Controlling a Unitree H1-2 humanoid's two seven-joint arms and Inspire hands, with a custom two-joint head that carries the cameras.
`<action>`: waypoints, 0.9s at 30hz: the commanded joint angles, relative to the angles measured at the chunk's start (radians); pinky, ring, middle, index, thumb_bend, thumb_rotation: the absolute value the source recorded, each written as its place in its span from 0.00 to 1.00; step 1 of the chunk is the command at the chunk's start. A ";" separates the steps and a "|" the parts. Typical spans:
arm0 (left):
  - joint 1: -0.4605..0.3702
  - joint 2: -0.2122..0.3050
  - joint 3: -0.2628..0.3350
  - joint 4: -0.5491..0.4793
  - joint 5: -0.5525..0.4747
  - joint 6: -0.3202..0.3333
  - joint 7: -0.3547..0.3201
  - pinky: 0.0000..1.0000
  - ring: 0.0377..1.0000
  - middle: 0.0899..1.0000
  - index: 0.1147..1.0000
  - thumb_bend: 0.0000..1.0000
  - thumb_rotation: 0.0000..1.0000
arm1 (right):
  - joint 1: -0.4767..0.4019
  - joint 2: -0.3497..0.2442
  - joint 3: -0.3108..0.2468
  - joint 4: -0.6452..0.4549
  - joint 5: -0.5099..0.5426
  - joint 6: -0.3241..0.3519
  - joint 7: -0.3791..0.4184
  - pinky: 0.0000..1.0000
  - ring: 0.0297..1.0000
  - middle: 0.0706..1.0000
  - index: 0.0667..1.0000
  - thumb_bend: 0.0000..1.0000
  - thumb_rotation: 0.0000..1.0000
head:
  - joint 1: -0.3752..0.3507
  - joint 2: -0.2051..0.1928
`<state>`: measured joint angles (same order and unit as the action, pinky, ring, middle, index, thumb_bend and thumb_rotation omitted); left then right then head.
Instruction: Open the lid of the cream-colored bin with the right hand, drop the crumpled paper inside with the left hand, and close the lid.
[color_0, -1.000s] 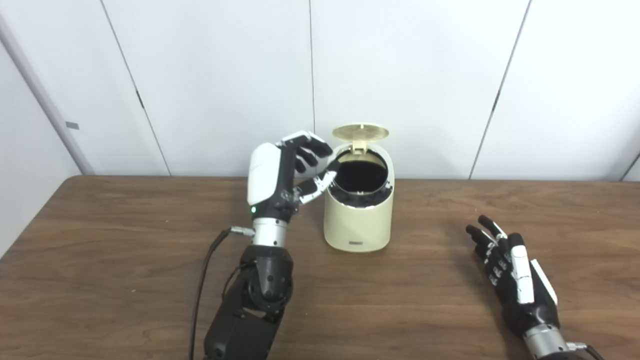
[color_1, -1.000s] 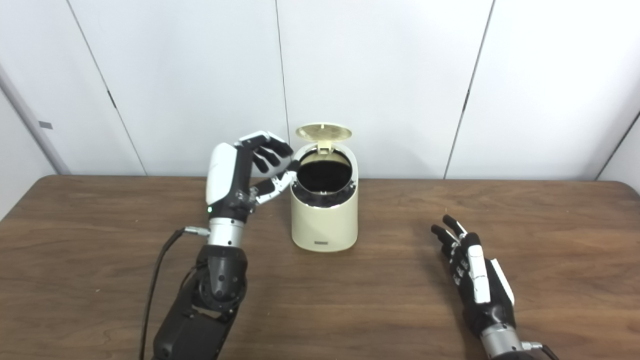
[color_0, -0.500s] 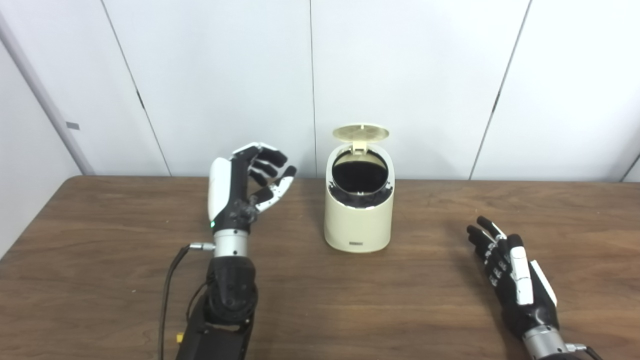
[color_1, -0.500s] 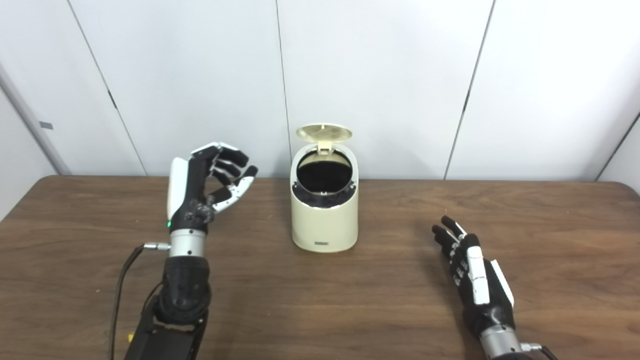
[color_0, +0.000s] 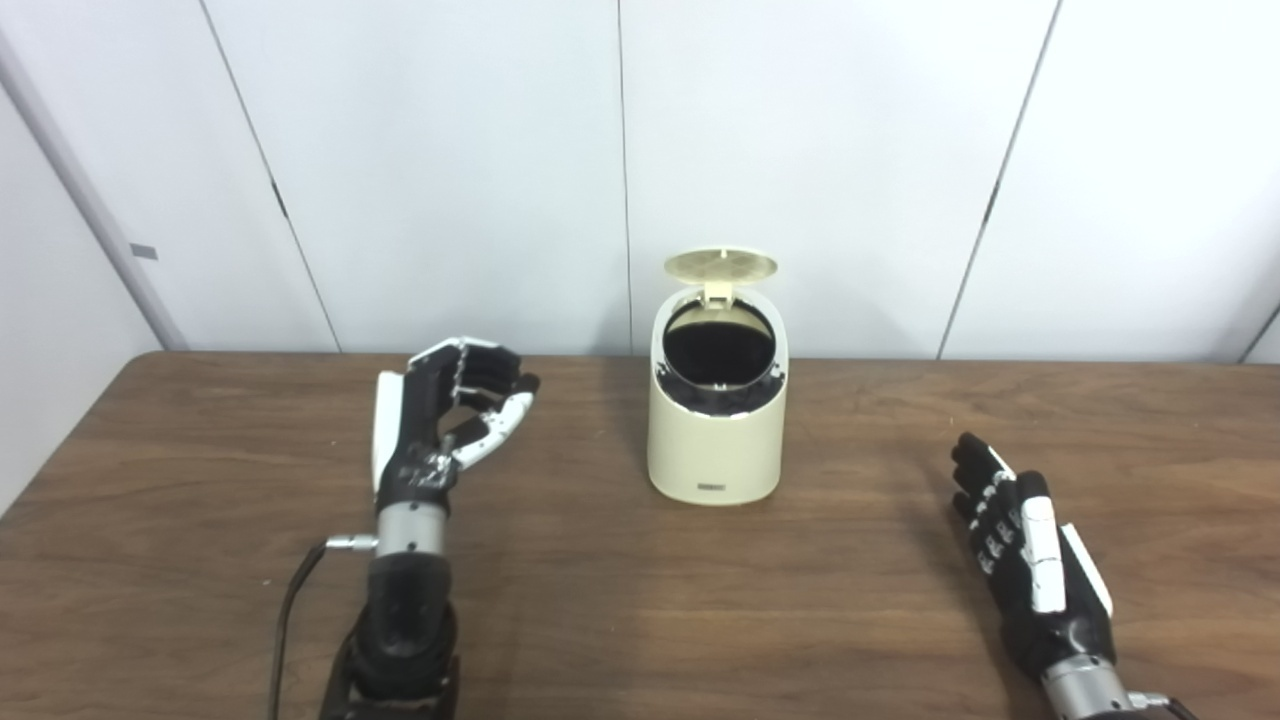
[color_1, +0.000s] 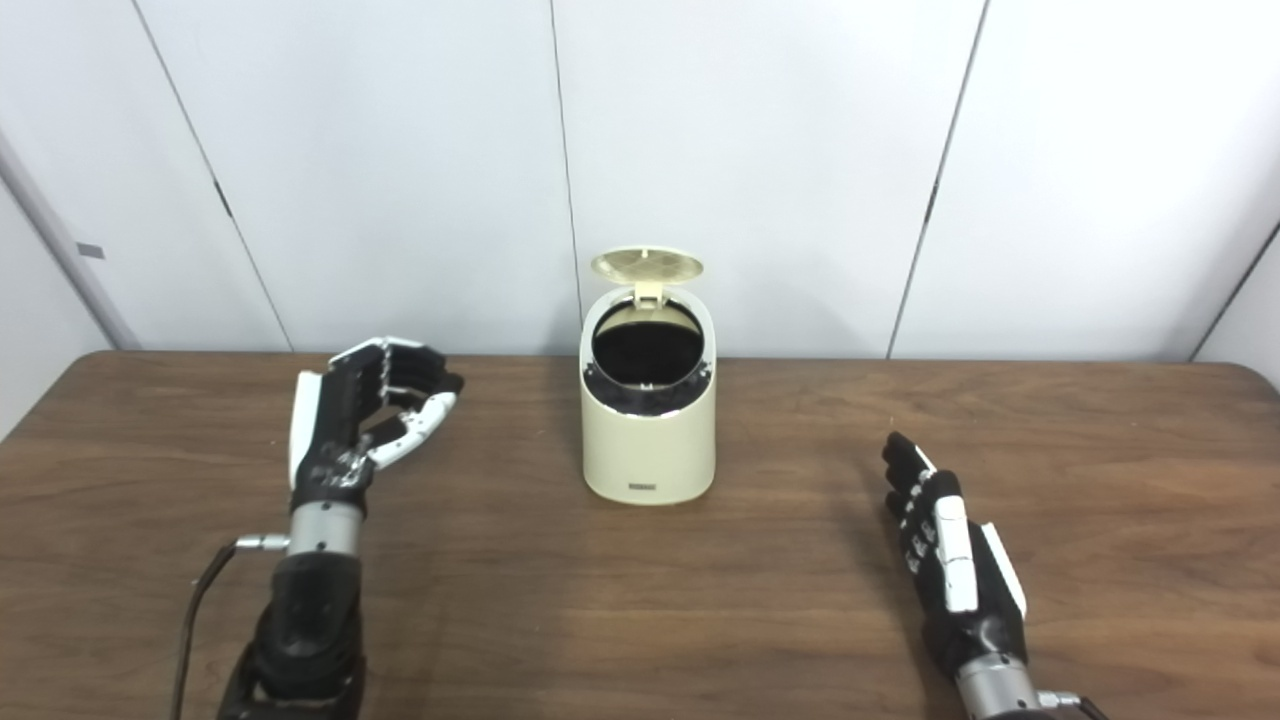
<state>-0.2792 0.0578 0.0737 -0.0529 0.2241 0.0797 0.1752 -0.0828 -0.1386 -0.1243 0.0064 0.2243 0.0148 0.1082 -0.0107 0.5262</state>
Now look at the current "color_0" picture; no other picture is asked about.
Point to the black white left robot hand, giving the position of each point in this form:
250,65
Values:
420,420

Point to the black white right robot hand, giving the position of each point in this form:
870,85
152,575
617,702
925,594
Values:
1040,570

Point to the cream-colored round bin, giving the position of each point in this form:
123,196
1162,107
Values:
715,450

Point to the cream round bin lid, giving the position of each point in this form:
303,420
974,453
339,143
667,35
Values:
720,263

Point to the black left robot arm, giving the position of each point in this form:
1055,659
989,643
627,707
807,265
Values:
405,620

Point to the small gray wall tag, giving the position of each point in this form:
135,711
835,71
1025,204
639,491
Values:
144,251

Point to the gray wall trim post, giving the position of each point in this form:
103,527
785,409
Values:
100,210

